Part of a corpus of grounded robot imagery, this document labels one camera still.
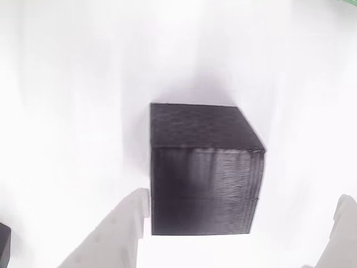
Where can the black cube rounded edges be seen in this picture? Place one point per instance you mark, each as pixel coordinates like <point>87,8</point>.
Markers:
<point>4,243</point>

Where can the black cube with seam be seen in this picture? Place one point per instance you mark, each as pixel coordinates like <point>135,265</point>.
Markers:
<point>206,173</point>

